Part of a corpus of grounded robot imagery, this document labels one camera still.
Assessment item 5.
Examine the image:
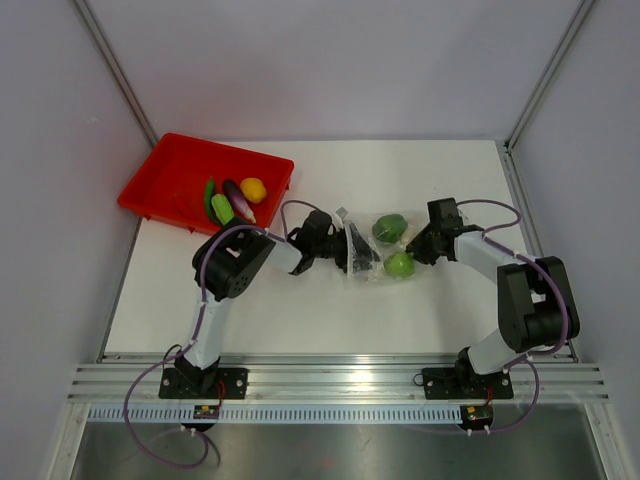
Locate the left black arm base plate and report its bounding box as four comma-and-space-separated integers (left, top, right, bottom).
158, 367, 249, 400

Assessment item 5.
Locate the left aluminium corner post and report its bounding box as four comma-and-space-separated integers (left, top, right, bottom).
70, 0, 159, 148

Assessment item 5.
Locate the red plastic tray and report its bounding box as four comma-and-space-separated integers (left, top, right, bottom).
117, 133, 294, 235

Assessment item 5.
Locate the dark green fake pepper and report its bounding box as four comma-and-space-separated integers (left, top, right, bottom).
371, 214, 408, 244

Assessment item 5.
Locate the right aluminium corner post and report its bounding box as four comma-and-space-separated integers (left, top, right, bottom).
504, 0, 599, 151

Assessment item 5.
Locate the yellow fake lemon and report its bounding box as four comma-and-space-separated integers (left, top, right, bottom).
240, 177, 267, 204

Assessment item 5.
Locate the aluminium mounting rail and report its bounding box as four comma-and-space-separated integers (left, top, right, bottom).
67, 352, 610, 404

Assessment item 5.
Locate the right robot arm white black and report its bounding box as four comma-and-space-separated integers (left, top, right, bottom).
408, 198, 580, 402

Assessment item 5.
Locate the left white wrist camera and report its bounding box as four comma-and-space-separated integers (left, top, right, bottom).
334, 207, 348, 227

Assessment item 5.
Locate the white slotted cable duct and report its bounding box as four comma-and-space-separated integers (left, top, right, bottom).
88, 403, 462, 425

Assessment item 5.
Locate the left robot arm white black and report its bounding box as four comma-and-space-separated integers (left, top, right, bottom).
160, 210, 381, 399

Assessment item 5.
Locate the purple fake eggplant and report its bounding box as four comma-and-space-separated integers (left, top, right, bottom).
222, 179, 257, 224

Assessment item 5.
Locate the light green fake guava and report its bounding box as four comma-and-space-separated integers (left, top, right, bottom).
383, 251, 415, 279

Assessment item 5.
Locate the light green fake lime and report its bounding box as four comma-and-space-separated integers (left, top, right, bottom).
211, 194, 235, 225

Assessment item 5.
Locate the aluminium corner post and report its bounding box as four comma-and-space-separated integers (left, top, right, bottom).
70, 0, 159, 148
504, 0, 599, 151

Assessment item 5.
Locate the clear zip top bag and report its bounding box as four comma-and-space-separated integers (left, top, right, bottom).
342, 210, 428, 284

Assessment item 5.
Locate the dark green fake cucumber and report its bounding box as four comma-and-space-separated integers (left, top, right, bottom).
203, 177, 221, 226

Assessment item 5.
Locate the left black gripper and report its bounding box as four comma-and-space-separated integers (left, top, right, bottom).
312, 224, 380, 273

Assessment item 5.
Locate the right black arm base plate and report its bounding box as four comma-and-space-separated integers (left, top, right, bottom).
420, 367, 514, 400

